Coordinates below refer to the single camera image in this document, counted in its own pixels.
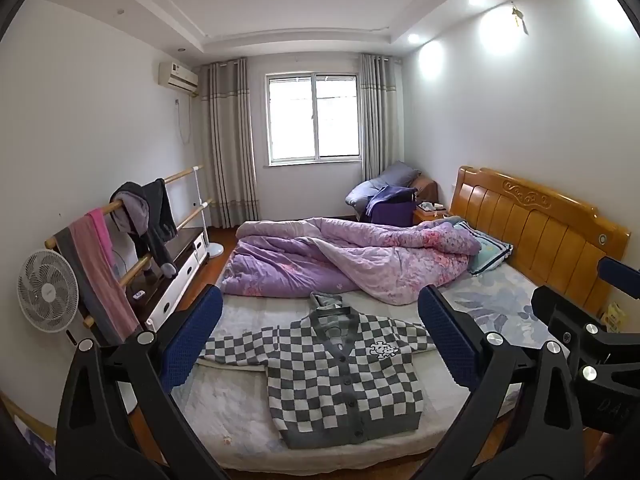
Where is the grey white checkered cardigan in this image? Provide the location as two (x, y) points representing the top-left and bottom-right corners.
(200, 300), (435, 450)

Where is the wooden clothes rack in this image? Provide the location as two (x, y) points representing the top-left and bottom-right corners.
(46, 166), (222, 341)

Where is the near wooden bedside table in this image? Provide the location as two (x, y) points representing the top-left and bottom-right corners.
(599, 301), (627, 333)

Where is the wooden bed headboard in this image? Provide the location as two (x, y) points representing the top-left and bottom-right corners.
(449, 166), (630, 315)

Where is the floral bed sheet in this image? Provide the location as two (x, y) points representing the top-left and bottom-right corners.
(439, 263), (558, 349)

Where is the blue striped pillow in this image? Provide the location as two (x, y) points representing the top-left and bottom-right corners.
(454, 221), (513, 275)

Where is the white tv cabinet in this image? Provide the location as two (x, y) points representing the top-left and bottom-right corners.
(126, 228), (206, 332)

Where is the white standing fan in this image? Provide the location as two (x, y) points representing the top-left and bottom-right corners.
(16, 249), (79, 334)

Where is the pink striped towel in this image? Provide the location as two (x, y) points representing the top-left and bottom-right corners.
(54, 208), (141, 346)

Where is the purple floral duvet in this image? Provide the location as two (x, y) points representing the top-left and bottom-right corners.
(219, 218), (480, 306)

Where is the wooden nightstand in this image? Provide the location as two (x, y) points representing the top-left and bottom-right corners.
(413, 202), (449, 224)

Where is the black grey hanging jacket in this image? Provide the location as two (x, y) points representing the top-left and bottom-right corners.
(111, 178), (178, 280)

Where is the grey garment under duvet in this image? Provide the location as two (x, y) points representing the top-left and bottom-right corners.
(309, 292), (345, 310)

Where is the chair with purple bedding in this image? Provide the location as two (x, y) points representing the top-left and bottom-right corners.
(345, 162), (439, 228)

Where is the left grey curtain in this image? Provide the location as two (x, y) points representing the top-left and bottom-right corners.
(201, 58), (259, 229)

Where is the window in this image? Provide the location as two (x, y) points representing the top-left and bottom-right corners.
(266, 72), (360, 166)

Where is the white wall air conditioner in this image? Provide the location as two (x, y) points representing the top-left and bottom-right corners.
(158, 62), (200, 96)

